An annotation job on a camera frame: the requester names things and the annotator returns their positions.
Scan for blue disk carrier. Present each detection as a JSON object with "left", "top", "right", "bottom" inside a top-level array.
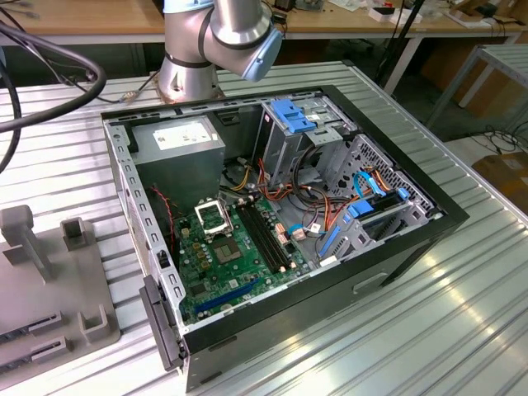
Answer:
[{"left": 346, "top": 187, "right": 410, "bottom": 222}]

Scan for yellow power wires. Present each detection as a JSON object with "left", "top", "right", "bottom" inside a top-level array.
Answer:
[{"left": 229, "top": 167, "right": 252, "bottom": 193}]

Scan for wooden desk with white legs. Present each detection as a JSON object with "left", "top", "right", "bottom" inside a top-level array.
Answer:
[{"left": 284, "top": 0, "right": 528, "bottom": 96}]

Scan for twisted fan wire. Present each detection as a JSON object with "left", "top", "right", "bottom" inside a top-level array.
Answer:
[{"left": 148, "top": 185, "right": 185, "bottom": 251}]

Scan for blue drive latch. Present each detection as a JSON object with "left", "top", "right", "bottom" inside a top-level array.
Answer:
[{"left": 270, "top": 97, "right": 317, "bottom": 135}]

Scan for blue disk wire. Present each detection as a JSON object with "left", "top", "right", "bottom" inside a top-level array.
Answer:
[{"left": 352, "top": 169, "right": 391, "bottom": 200}]

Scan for brown cardboard box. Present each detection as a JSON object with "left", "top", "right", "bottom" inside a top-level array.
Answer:
[{"left": 457, "top": 61, "right": 523, "bottom": 120}]

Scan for cardboard box with label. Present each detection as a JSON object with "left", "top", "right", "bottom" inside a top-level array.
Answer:
[{"left": 472, "top": 151, "right": 528, "bottom": 215}]

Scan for grey power supply unit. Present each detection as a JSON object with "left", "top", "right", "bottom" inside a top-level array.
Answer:
[{"left": 130, "top": 116, "right": 227, "bottom": 207}]

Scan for metal socket cover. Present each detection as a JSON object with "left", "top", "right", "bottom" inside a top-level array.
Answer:
[{"left": 193, "top": 198, "right": 233, "bottom": 240}]

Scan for green motherboard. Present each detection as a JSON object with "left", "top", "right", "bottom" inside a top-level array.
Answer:
[{"left": 172, "top": 193, "right": 314, "bottom": 327}]

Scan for grey parts rack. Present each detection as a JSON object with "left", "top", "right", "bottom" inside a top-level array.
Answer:
[{"left": 0, "top": 204, "right": 124, "bottom": 391}]

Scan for grey disk bay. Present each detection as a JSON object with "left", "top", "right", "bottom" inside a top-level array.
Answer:
[{"left": 317, "top": 187, "right": 441, "bottom": 269}]

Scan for perforated metal cage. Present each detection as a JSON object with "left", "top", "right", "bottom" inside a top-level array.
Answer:
[{"left": 325, "top": 132, "right": 446, "bottom": 226}]

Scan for grey metal frame table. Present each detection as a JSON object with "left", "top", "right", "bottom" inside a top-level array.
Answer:
[{"left": 427, "top": 43, "right": 528, "bottom": 139}]

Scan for blue plastic rail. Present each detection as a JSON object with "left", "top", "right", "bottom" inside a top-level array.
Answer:
[{"left": 318, "top": 224, "right": 344, "bottom": 259}]

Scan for orange wire bundle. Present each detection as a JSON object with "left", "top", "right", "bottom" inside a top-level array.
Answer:
[{"left": 257, "top": 158, "right": 347, "bottom": 234}]

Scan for black RAM slot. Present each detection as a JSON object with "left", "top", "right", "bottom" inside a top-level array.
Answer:
[
  {"left": 248, "top": 202, "right": 288, "bottom": 269},
  {"left": 243, "top": 204, "right": 284, "bottom": 271},
  {"left": 253, "top": 200, "right": 293, "bottom": 267},
  {"left": 237, "top": 205, "right": 279, "bottom": 273}
]

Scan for blue expansion slot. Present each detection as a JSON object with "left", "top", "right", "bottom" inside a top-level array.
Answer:
[{"left": 193, "top": 276, "right": 262, "bottom": 314}]

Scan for black open PC case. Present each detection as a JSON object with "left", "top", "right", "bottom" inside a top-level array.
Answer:
[{"left": 100, "top": 84, "right": 471, "bottom": 394}]

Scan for thick black cable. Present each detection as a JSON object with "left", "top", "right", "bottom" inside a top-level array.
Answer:
[{"left": 0, "top": 20, "right": 107, "bottom": 174}]

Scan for black disk drive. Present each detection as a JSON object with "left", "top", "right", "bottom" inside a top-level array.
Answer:
[{"left": 366, "top": 191, "right": 403, "bottom": 215}]

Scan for black case fan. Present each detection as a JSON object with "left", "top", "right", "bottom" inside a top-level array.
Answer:
[{"left": 142, "top": 185, "right": 182, "bottom": 269}]

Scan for grey optical drive cage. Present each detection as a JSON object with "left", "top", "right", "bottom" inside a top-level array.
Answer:
[{"left": 251, "top": 92, "right": 358, "bottom": 195}]

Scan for orange disk wire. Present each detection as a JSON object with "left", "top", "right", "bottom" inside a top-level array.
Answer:
[{"left": 369, "top": 166, "right": 403, "bottom": 196}]

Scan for white flat box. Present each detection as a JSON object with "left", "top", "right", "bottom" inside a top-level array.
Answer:
[{"left": 368, "top": 4, "right": 422, "bottom": 24}]

